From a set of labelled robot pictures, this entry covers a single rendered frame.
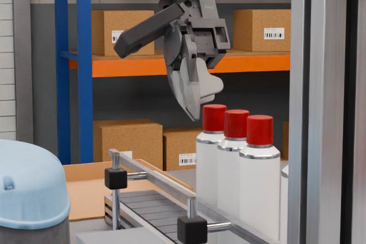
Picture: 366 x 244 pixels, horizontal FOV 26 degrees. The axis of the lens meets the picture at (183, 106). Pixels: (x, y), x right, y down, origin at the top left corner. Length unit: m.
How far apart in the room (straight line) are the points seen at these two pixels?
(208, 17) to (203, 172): 0.27
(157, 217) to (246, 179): 0.34
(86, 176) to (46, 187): 1.07
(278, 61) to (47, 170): 4.09
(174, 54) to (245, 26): 3.68
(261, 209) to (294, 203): 0.40
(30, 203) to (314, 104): 0.27
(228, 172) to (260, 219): 0.08
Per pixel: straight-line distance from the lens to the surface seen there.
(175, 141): 4.64
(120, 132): 4.53
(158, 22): 1.19
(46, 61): 5.14
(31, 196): 0.70
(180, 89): 1.19
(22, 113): 5.07
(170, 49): 1.21
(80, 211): 1.52
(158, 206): 1.36
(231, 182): 1.03
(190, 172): 1.85
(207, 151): 1.08
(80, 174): 1.77
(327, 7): 0.54
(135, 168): 1.30
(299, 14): 0.57
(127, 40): 1.16
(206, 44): 1.20
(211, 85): 1.17
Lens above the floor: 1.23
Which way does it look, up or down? 8 degrees down
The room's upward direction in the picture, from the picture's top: straight up
